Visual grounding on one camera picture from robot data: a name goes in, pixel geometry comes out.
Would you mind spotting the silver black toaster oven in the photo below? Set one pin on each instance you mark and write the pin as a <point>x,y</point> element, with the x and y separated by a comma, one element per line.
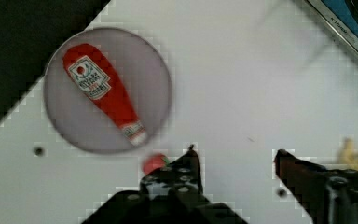
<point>340,17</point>

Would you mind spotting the peeled toy banana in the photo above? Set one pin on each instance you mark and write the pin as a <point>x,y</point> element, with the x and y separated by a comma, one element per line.
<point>348,155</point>

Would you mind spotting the red ketchup bottle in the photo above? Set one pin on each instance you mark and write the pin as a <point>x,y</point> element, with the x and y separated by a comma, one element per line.
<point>97,78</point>

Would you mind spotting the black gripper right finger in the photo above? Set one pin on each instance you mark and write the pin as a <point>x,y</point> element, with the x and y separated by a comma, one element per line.
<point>330,196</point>

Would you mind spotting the grey round plate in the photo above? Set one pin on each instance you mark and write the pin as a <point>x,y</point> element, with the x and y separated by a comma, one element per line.
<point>142,70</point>

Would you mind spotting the red toy strawberry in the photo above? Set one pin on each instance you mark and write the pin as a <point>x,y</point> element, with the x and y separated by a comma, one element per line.
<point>154,162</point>

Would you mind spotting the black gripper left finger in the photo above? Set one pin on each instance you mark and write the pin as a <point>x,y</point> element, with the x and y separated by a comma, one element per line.
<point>184,171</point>

